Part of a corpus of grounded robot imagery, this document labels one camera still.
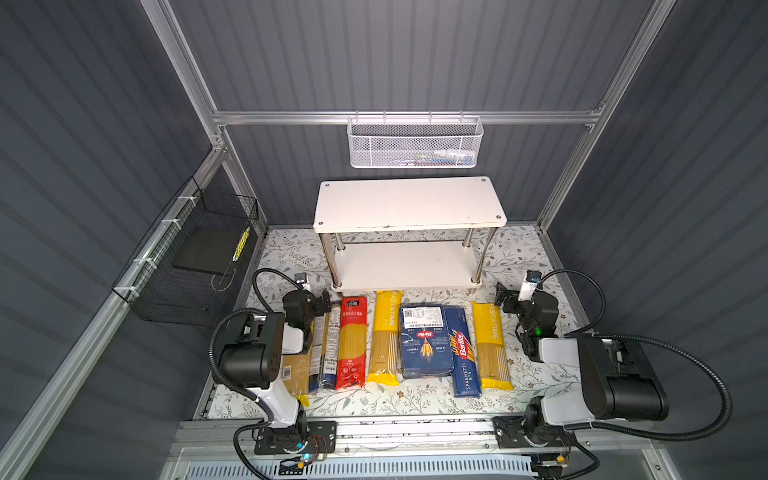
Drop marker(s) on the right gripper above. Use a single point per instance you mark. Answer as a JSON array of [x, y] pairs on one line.
[[508, 302]]

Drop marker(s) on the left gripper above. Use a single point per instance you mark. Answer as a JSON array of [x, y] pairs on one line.
[[321, 305]]

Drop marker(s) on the yellow pasta time bag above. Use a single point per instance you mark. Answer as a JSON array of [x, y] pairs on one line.
[[385, 339], [491, 358]]

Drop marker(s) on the blue Barilla spaghetti box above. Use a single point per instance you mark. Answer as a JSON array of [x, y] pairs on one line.
[[466, 380]]

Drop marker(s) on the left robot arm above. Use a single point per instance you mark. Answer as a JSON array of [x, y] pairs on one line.
[[246, 350]]

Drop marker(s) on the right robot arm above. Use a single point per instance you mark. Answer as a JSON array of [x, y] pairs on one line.
[[617, 381]]

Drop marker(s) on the white two-tier shelf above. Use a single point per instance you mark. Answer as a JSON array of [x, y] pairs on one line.
[[392, 206]]

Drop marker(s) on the clear blue spaghetti bag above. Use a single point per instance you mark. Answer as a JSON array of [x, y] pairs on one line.
[[325, 351]]

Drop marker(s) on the red spaghetti bag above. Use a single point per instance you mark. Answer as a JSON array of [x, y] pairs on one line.
[[351, 364]]

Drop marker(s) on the floral table mat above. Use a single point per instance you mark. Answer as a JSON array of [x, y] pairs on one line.
[[514, 250]]

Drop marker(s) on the yellow spaghetti bag far left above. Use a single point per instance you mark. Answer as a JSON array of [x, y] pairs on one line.
[[295, 373]]

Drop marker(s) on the dark blue Barilla box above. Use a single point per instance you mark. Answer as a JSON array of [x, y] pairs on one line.
[[424, 342]]

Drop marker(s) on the items in white basket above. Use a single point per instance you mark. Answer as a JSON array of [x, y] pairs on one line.
[[454, 158]]

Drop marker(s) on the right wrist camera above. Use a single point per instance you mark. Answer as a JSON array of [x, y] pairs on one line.
[[529, 285]]

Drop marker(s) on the black wire basket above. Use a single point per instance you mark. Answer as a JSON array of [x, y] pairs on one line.
[[187, 276]]

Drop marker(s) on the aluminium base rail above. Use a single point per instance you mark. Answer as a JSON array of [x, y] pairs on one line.
[[413, 435]]

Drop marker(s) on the white wire mesh basket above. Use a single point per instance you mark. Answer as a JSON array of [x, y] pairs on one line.
[[369, 137]]

